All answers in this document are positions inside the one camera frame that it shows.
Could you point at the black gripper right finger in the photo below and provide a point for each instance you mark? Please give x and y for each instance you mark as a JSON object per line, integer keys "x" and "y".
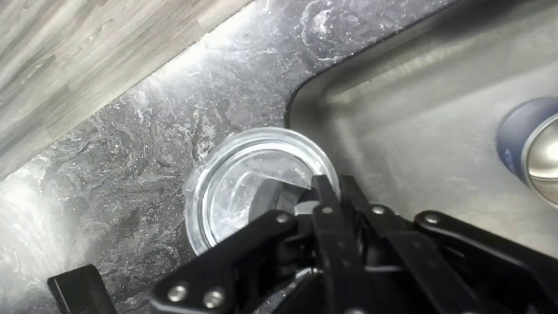
{"x": 442, "y": 255}

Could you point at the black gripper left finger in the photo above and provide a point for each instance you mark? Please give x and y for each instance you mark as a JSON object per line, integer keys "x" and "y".
{"x": 325, "y": 255}

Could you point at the blue metal flask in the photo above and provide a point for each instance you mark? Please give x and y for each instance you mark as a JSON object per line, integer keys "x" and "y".
{"x": 517, "y": 140}

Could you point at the stainless steel sink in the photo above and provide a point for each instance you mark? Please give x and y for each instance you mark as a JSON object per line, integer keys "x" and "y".
{"x": 419, "y": 105}

